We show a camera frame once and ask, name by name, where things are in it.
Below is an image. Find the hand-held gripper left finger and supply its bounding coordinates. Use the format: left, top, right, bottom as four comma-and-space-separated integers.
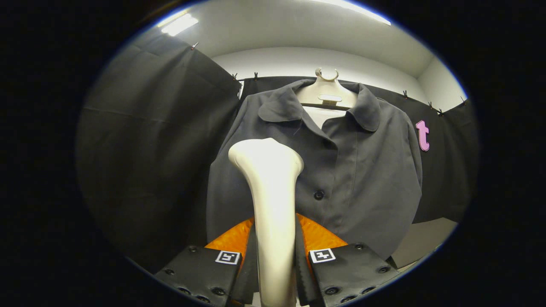
154, 215, 258, 307

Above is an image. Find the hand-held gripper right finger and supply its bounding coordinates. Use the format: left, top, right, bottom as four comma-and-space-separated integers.
294, 212, 401, 307

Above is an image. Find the white garment steamer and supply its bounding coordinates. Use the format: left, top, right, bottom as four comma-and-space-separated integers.
228, 138, 305, 307

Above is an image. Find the dark grey button shirt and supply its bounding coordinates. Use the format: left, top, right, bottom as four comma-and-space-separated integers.
206, 79, 424, 261

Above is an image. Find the cream clothes hanger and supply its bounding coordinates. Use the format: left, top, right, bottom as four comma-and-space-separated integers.
296, 67, 359, 128

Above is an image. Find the grey drawer cabinet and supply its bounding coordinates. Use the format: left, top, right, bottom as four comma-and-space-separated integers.
390, 217, 458, 269

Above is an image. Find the row of black clips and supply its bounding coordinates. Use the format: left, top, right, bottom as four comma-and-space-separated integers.
191, 41, 467, 116

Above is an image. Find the narrow ceiling light panel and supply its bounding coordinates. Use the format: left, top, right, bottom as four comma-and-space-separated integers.
158, 13, 199, 37

